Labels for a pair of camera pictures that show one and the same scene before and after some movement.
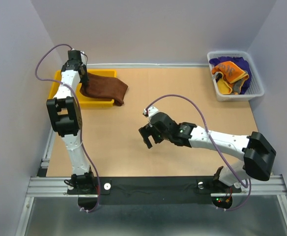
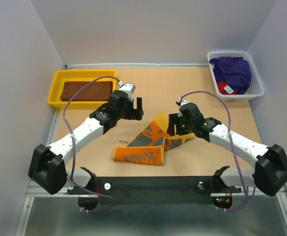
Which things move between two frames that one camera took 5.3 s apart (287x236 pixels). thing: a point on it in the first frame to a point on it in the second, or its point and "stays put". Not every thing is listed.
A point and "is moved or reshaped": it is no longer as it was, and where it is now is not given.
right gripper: x=146 y=131 to x=174 y=119
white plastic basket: x=234 y=76 stays put
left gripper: x=85 y=78 to x=135 y=114
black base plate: x=154 y=190 stays put
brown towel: x=106 y=87 is moved or reshaped
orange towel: x=231 y=73 to x=147 y=145
